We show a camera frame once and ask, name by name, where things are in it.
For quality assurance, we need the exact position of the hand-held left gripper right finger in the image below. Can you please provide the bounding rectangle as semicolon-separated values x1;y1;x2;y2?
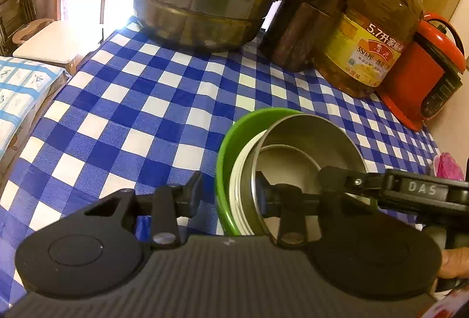
254;171;352;246

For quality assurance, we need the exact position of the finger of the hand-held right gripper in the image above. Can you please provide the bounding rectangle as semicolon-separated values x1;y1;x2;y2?
318;166;389;202

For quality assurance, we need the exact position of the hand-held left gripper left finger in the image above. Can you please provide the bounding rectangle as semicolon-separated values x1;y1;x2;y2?
82;171;204;250

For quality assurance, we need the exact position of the white bowl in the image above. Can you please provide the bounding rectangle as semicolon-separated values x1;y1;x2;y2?
229;131;272;235

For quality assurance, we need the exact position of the green plastic bowl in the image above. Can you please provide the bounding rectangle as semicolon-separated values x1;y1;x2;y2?
215;107;305;236

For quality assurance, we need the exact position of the pink transparent plastic plate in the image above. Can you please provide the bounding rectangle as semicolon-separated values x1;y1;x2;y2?
434;153;464;181

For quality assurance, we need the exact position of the stainless steel bowl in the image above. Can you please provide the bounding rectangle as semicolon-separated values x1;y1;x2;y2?
249;114;367;235

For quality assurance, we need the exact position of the person's right hand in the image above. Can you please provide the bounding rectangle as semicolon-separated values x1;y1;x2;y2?
439;247;469;281

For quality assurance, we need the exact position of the blue white checkered tablecloth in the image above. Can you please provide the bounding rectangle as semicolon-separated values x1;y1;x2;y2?
0;16;440;307

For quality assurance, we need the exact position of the red electric pressure cooker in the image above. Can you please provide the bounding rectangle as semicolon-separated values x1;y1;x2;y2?
375;12;467;131

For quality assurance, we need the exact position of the dark brown jar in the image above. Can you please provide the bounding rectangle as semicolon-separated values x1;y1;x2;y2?
260;0;352;73

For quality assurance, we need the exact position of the yellow-capped cooking oil bottle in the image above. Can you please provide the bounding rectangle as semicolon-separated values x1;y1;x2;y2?
315;0;440;99

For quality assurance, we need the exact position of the blue patterned white bag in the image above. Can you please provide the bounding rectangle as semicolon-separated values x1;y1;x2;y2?
0;56;70;161

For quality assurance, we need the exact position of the white wooden chair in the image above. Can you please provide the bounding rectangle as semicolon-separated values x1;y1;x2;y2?
13;0;121;75

